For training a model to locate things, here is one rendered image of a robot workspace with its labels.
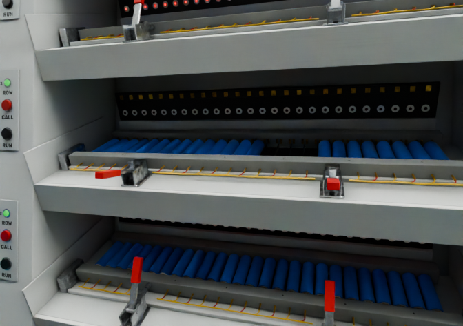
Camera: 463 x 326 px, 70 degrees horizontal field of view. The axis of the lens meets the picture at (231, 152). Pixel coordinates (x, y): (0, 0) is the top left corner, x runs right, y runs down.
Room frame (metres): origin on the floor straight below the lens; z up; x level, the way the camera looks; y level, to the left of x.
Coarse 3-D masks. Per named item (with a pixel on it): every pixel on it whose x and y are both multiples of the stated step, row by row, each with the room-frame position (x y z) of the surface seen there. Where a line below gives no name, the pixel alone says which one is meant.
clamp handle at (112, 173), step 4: (128, 164) 0.46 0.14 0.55; (132, 164) 0.45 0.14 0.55; (132, 168) 0.46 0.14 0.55; (96, 172) 0.39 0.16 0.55; (100, 172) 0.39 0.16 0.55; (104, 172) 0.39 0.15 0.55; (108, 172) 0.40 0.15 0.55; (112, 172) 0.41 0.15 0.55; (116, 172) 0.42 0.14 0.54; (120, 172) 0.42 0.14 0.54; (124, 172) 0.43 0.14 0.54; (128, 172) 0.44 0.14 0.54; (96, 176) 0.39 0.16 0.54; (100, 176) 0.39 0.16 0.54; (104, 176) 0.39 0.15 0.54; (108, 176) 0.40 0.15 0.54; (112, 176) 0.41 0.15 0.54
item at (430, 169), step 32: (96, 160) 0.51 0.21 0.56; (128, 160) 0.50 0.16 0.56; (160, 160) 0.48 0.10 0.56; (192, 160) 0.47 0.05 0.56; (224, 160) 0.45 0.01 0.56; (256, 160) 0.44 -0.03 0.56; (288, 160) 0.43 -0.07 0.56; (320, 160) 0.42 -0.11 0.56; (352, 160) 0.42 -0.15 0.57; (384, 160) 0.41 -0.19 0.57; (416, 160) 0.40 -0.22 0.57; (448, 160) 0.39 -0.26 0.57
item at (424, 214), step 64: (128, 128) 0.64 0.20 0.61; (192, 128) 0.60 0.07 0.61; (256, 128) 0.57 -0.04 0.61; (320, 128) 0.54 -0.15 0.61; (384, 128) 0.51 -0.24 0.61; (64, 192) 0.48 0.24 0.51; (128, 192) 0.45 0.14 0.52; (192, 192) 0.42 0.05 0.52; (256, 192) 0.41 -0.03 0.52; (384, 192) 0.38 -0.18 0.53; (448, 192) 0.37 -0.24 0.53
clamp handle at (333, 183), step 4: (332, 168) 0.38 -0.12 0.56; (332, 172) 0.38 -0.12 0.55; (328, 176) 0.39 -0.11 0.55; (332, 176) 0.38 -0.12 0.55; (328, 180) 0.33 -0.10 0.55; (332, 180) 0.33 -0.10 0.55; (336, 180) 0.33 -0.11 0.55; (328, 184) 0.32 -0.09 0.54; (332, 184) 0.32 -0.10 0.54; (336, 184) 0.32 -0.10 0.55; (328, 188) 0.32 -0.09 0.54; (332, 188) 0.32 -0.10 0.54; (336, 188) 0.32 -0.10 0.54
